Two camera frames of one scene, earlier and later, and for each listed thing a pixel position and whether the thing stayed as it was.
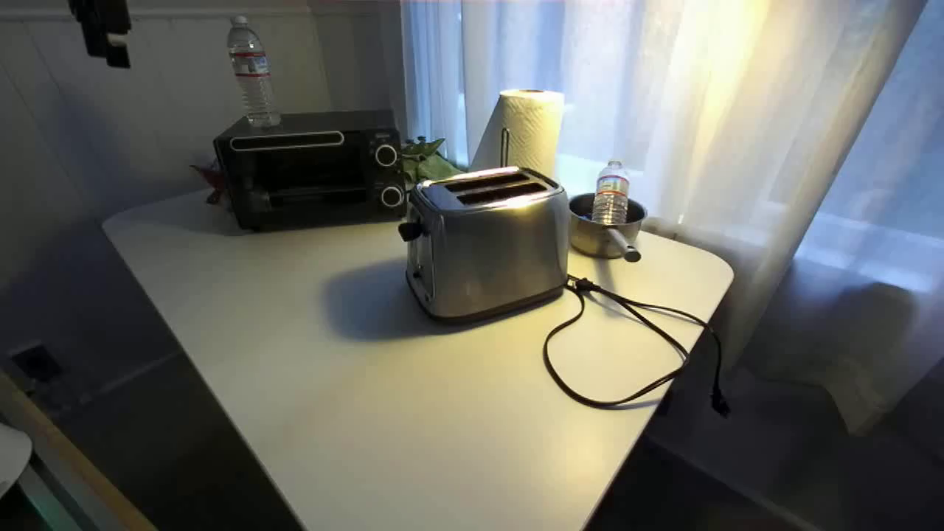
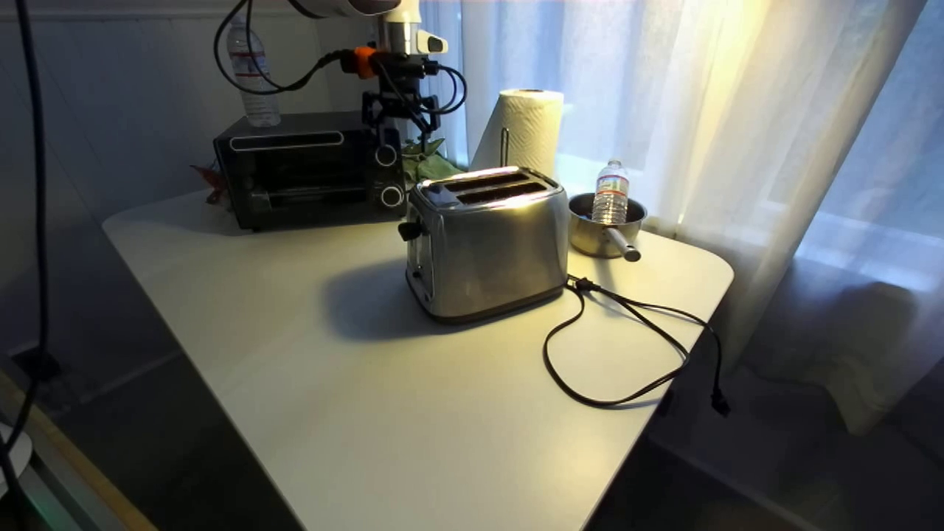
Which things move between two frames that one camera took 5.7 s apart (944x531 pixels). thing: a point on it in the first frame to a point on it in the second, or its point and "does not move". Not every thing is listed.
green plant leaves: (422, 162) does not move
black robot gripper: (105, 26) to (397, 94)
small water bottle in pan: (613, 195) does not move
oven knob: (384, 154) does not move
